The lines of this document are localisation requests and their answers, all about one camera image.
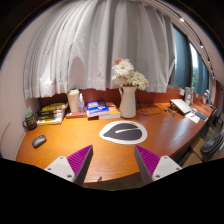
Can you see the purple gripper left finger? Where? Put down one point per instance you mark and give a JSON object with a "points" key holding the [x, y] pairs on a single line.
{"points": [[74, 167]]}

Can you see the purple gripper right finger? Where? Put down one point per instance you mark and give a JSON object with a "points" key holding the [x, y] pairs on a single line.
{"points": [[153, 167]]}

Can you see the round white black mouse pad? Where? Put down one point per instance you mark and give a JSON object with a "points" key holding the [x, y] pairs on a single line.
{"points": [[124, 132]]}

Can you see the grey computer mouse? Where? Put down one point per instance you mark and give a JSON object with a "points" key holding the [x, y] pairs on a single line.
{"points": [[38, 141]]}

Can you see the red flat book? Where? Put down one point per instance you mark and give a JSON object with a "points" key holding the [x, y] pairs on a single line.
{"points": [[75, 115]]}

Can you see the black office chair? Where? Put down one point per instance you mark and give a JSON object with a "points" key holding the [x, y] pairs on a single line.
{"points": [[210, 148]]}

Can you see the stack of yellow black books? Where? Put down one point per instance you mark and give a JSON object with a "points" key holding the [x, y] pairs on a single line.
{"points": [[51, 114]]}

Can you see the white ceramic jug vase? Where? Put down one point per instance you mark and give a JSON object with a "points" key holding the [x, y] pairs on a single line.
{"points": [[128, 102]]}

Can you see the dark green mug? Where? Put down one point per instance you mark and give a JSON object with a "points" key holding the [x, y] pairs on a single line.
{"points": [[30, 122]]}

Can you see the blue book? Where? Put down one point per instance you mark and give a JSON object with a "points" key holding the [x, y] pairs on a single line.
{"points": [[97, 108]]}

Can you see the white paper sheet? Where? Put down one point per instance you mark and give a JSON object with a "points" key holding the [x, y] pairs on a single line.
{"points": [[193, 117]]}

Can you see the clear sanitizer bottle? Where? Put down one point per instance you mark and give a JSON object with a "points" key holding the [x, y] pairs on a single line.
{"points": [[81, 103]]}

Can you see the yellow orange book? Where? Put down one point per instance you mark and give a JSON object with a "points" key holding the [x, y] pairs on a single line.
{"points": [[113, 112]]}

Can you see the white flower bouquet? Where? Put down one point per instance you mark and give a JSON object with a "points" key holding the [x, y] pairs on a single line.
{"points": [[124, 75]]}

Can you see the dark blue curtain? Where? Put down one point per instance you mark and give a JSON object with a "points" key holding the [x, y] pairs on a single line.
{"points": [[189, 68]]}

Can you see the white curtain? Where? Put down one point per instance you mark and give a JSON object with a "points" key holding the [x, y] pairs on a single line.
{"points": [[77, 46]]}

